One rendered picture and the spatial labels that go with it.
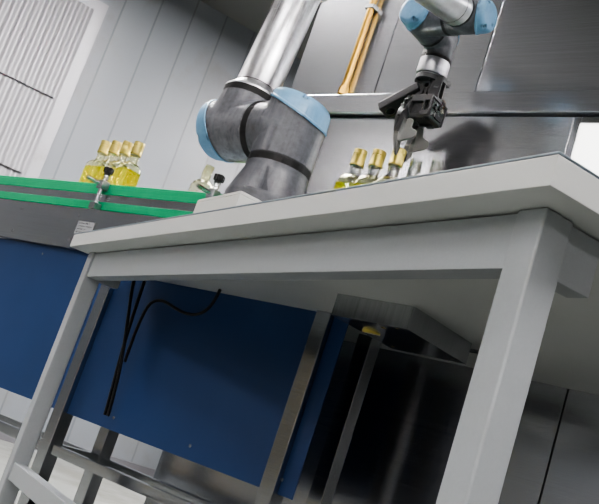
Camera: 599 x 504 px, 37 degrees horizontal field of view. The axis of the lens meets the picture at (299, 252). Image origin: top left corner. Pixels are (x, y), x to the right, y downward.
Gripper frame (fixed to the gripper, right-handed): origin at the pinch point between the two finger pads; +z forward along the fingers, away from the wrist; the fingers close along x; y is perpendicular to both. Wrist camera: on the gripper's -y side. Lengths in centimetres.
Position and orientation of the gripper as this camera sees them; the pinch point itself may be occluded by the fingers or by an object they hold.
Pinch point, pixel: (399, 153)
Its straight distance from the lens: 214.3
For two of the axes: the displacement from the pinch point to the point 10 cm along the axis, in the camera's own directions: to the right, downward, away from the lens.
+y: 7.5, 1.0, -6.6
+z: -3.1, 9.3, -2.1
